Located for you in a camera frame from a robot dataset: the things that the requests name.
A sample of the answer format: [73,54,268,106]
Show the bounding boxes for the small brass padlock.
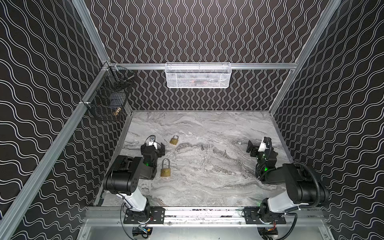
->
[170,135,179,146]

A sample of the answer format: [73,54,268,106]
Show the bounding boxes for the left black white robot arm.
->
[103,141,165,225]

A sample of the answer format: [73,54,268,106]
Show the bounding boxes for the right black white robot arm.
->
[242,137,329,224]

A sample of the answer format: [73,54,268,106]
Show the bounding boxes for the large brass padlock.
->
[161,159,171,178]

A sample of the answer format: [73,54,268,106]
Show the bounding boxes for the brass item in black basket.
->
[113,108,122,116]

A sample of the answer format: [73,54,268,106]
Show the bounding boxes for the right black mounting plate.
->
[241,207,286,225]

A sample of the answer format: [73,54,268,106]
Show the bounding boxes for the black mounting plate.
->
[123,207,166,225]
[241,207,286,225]

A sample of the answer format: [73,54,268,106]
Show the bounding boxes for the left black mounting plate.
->
[123,207,166,225]

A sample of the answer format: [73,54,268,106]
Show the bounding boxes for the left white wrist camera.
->
[146,135,159,149]

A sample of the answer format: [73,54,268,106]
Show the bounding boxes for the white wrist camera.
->
[258,137,272,152]
[146,135,159,149]

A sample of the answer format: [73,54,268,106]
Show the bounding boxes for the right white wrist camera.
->
[258,137,272,152]

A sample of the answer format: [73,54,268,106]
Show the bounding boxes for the black wire wall basket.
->
[86,67,136,123]

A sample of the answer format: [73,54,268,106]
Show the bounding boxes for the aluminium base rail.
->
[85,206,326,226]

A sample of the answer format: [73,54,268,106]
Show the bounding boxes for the white mesh wall basket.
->
[165,62,232,89]

